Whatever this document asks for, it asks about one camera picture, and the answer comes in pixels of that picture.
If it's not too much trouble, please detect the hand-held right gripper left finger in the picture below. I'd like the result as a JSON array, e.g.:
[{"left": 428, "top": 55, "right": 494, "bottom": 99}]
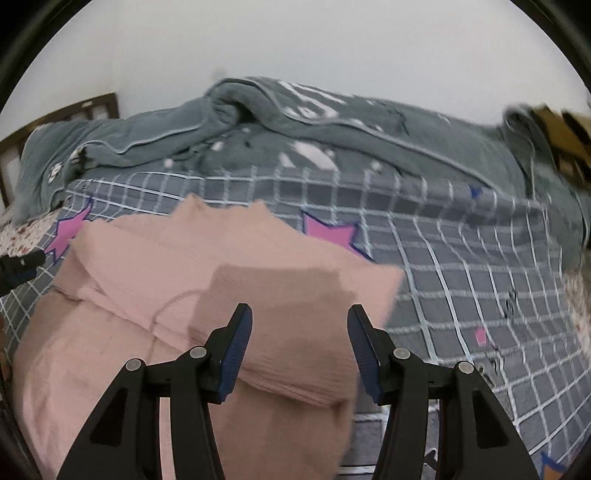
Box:
[{"left": 55, "top": 303, "right": 254, "bottom": 480}]

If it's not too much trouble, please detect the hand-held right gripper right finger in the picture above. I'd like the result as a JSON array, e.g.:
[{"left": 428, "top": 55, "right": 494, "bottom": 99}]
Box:
[{"left": 347, "top": 304, "right": 541, "bottom": 480}]

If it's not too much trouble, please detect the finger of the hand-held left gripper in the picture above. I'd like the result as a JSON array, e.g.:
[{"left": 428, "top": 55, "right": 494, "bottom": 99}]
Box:
[{"left": 0, "top": 250, "right": 46, "bottom": 296}]

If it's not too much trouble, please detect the pink knitted sweater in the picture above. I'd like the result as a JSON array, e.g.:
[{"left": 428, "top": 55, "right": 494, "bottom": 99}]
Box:
[{"left": 11, "top": 194, "right": 407, "bottom": 480}]

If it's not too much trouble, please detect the grey checked blanket with stars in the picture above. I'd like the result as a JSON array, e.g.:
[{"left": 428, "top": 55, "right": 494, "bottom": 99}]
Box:
[{"left": 0, "top": 164, "right": 573, "bottom": 480}]

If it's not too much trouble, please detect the dark wooden headboard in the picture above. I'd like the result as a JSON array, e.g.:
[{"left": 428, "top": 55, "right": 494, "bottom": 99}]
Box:
[{"left": 0, "top": 92, "right": 121, "bottom": 208}]

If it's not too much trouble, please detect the grey-green plush blanket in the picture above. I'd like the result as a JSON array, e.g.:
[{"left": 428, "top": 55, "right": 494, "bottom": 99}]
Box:
[{"left": 14, "top": 76, "right": 587, "bottom": 278}]

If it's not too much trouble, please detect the camouflage cloth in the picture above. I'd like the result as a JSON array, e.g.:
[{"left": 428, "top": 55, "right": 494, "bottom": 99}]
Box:
[{"left": 531, "top": 104, "right": 591, "bottom": 190}]

